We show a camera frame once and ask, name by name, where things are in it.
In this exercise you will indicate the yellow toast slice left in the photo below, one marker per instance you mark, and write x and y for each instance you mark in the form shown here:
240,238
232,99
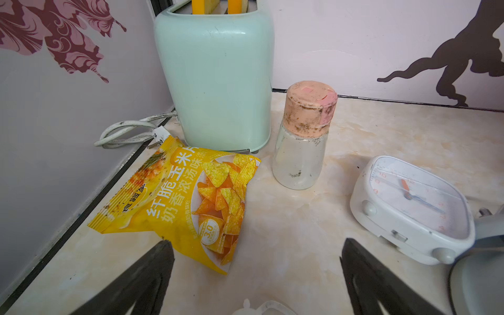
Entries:
204,6

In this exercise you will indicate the glass bottle pink cap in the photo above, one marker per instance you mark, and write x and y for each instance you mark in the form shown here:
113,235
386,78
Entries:
303,134

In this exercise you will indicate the white square flat clock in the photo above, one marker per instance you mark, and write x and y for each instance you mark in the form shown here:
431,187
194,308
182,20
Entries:
422,215

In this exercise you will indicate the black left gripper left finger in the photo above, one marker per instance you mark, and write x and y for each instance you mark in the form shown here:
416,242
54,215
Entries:
140,289

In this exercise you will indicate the white twin bell clock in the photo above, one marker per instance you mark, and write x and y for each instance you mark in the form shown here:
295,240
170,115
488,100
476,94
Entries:
476,280

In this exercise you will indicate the yellow corn chips bag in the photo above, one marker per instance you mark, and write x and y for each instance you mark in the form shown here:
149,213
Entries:
192,197

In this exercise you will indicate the mint green toaster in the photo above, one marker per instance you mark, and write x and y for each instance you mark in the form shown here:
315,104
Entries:
218,69

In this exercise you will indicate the yellow toast slice right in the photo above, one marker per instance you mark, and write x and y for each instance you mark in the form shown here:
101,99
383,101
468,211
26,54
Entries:
237,6

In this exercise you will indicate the yellow toast slice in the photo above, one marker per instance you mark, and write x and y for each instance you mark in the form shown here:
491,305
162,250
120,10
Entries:
237,6
204,6

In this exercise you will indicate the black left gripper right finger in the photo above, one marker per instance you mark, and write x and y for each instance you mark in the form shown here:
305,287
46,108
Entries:
373,288

